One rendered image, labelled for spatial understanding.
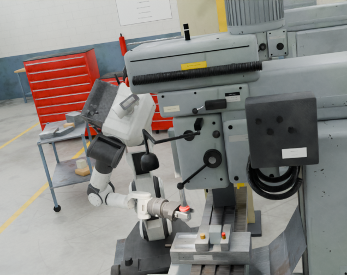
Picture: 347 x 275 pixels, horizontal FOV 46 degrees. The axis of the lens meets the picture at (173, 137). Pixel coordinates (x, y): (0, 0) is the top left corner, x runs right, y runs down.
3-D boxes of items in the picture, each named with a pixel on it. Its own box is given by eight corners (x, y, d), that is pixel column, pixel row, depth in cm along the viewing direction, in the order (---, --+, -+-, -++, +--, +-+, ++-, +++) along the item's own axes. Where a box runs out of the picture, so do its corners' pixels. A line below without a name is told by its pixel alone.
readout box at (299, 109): (251, 171, 124) (244, 105, 118) (251, 159, 133) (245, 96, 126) (320, 166, 120) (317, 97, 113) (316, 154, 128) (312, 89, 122)
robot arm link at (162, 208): (170, 209, 179) (148, 205, 186) (173, 228, 182) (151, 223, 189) (184, 196, 189) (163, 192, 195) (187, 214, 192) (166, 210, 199)
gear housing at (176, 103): (160, 119, 152) (155, 93, 148) (172, 102, 174) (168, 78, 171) (251, 110, 144) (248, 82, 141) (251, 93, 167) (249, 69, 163)
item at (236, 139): (229, 186, 156) (221, 121, 147) (232, 160, 178) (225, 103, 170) (280, 183, 152) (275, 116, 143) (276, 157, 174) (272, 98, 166)
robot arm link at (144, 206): (152, 199, 188) (133, 196, 194) (152, 222, 189) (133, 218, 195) (166, 195, 197) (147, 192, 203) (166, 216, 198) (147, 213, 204)
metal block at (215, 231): (210, 244, 180) (208, 232, 179) (211, 236, 186) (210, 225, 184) (221, 244, 179) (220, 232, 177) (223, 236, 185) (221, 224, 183)
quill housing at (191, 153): (182, 193, 163) (169, 117, 153) (189, 171, 182) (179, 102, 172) (230, 190, 159) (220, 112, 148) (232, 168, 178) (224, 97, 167)
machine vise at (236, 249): (171, 264, 183) (167, 243, 180) (178, 244, 197) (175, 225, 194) (250, 265, 174) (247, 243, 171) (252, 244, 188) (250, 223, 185)
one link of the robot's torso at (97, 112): (89, 143, 220) (70, 126, 185) (113, 87, 227) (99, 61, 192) (140, 162, 217) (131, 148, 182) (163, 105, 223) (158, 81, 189)
